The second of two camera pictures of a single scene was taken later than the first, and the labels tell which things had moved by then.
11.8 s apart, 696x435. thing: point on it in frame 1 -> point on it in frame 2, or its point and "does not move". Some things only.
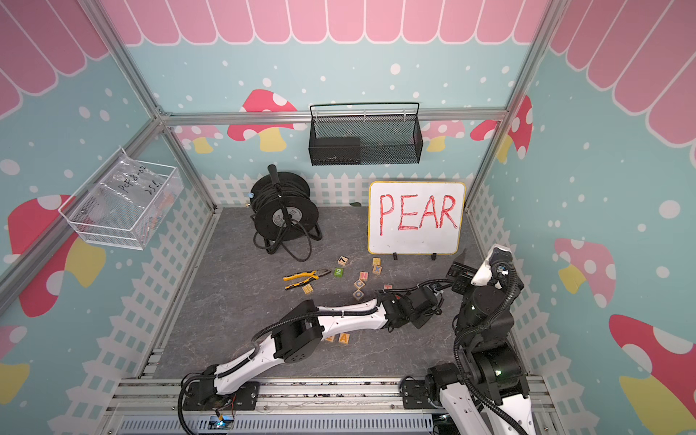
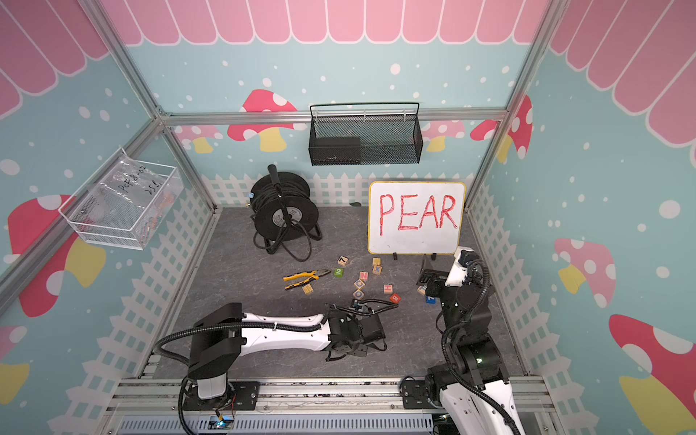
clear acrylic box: [124, 202] does not move
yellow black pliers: [314, 274] does not move
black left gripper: [425, 316] -> [361, 352]
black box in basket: [335, 150] does not move
